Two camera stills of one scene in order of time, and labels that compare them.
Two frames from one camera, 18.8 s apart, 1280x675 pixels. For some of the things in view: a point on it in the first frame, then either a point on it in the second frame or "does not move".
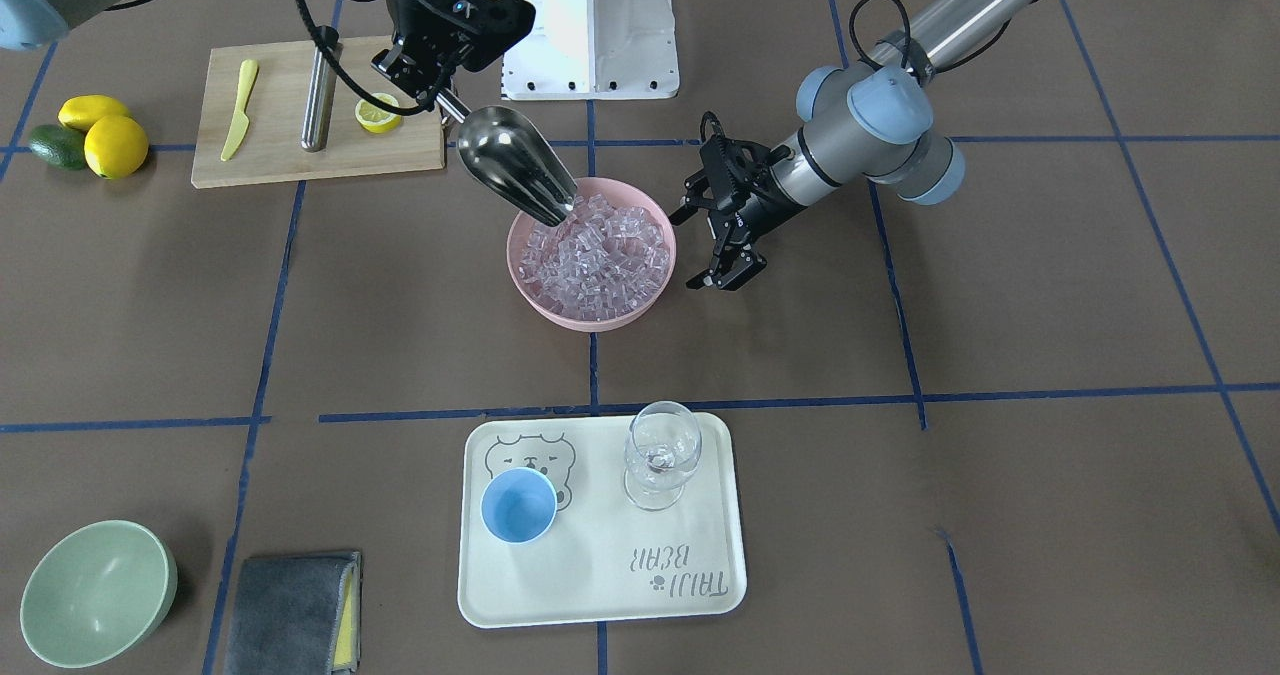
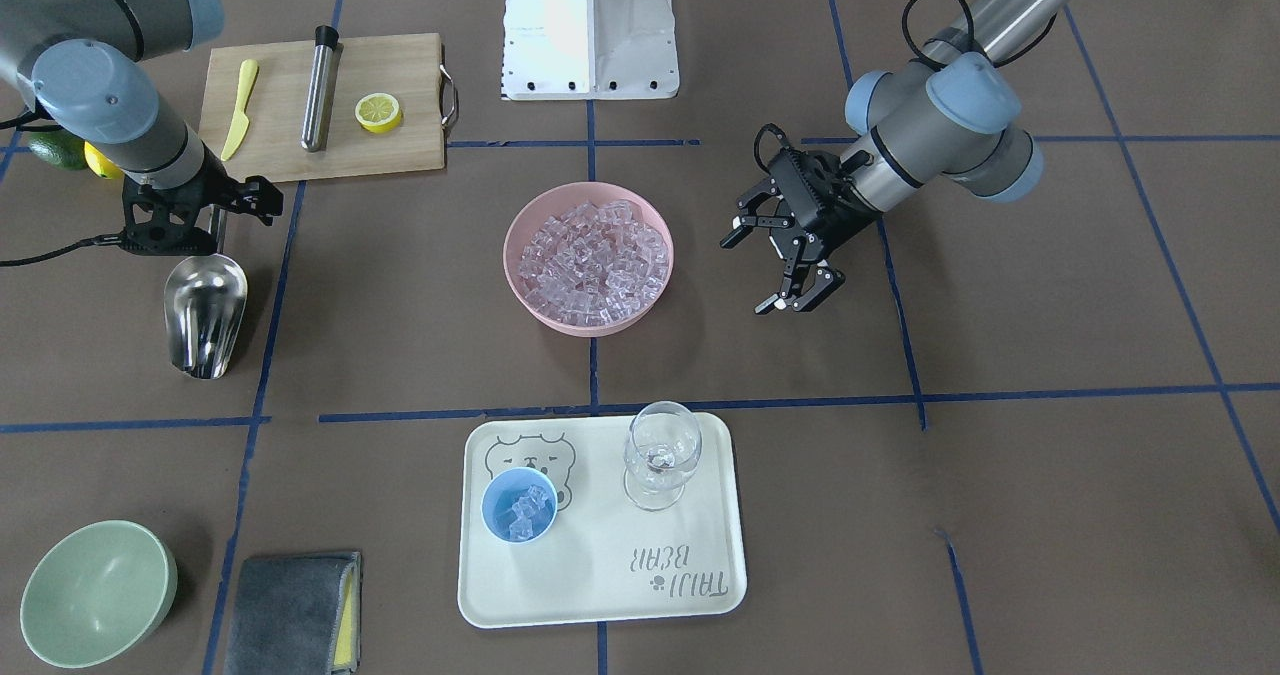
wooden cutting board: (250, 122) does not move
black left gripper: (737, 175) -> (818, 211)
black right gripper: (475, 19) -> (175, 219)
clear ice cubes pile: (600, 260) does not move
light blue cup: (519, 505) does not move
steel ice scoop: (509, 151) -> (204, 301)
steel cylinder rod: (321, 94) does not move
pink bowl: (525, 225) does not move
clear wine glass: (662, 448) does not move
